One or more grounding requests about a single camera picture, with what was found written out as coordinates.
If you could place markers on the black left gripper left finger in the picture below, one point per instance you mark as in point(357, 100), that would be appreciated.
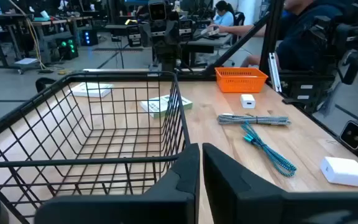
point(166, 208)

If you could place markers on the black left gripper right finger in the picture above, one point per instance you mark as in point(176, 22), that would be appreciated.
point(244, 205)

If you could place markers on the white card reader box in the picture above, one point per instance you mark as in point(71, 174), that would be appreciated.
point(154, 109)

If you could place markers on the large white wall charger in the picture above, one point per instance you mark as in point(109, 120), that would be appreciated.
point(342, 171)

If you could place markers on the small white charger cube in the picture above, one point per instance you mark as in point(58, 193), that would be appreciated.
point(248, 101)

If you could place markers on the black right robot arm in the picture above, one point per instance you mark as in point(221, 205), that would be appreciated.
point(166, 56)

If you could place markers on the black drawer unit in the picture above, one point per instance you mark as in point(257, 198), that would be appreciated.
point(134, 35)
point(186, 30)

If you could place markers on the grey office desk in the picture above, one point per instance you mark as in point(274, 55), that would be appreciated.
point(207, 43)

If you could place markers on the person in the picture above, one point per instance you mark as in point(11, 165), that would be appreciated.
point(225, 18)
point(303, 40)

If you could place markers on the computer with blue lights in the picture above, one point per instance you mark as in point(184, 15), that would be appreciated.
point(89, 37)

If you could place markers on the orange plastic basket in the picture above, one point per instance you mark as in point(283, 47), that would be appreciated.
point(241, 84)

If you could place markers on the white box with printed label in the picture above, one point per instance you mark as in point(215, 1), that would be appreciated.
point(92, 90)

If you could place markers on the computer with green lights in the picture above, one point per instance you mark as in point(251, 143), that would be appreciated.
point(68, 48)

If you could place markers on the grey workshop desk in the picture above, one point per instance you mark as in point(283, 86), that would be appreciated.
point(51, 22)

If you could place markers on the silver metal bracket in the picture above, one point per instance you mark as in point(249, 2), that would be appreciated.
point(273, 71)

